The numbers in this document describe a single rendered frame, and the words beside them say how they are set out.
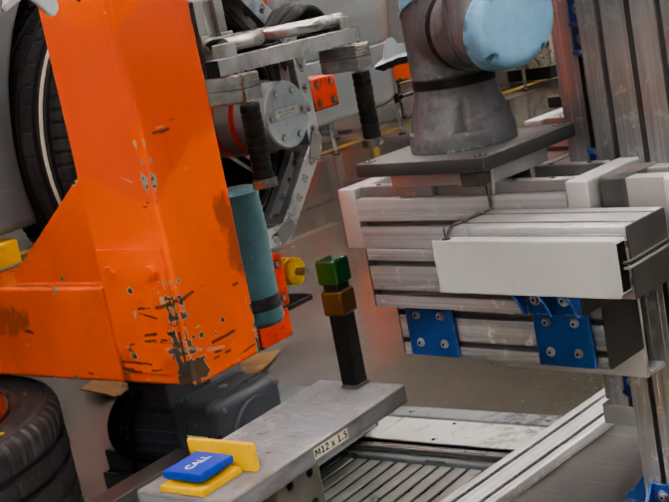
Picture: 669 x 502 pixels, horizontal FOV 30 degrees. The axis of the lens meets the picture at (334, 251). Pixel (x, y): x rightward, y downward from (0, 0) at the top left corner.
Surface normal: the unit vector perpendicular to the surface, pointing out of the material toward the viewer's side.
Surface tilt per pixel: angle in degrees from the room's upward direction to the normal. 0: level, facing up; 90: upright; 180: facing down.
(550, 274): 90
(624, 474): 0
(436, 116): 73
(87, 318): 90
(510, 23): 98
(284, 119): 90
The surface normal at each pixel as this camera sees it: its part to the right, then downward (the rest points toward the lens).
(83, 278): -0.58, 0.28
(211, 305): 0.79, -0.02
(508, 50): 0.37, 0.25
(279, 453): -0.18, -0.96
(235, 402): 0.66, -0.39
